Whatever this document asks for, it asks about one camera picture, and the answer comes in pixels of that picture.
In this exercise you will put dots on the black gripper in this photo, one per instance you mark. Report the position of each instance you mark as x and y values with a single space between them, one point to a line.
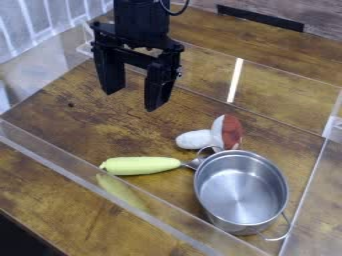
137 40

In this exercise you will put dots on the white and brown plush mushroom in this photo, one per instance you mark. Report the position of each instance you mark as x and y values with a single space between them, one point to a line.
225 135

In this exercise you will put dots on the silver metal pot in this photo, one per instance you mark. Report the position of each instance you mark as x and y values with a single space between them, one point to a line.
243 191

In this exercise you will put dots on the black strip on table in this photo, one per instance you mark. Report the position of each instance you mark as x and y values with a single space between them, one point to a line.
261 18

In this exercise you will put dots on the clear acrylic front barrier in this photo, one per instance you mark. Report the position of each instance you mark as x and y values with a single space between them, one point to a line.
148 207

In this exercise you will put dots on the clear acrylic triangular bracket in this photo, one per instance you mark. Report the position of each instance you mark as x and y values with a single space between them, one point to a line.
85 48

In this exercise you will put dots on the yellow-green handled utensil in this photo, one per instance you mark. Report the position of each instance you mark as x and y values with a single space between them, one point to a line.
126 166

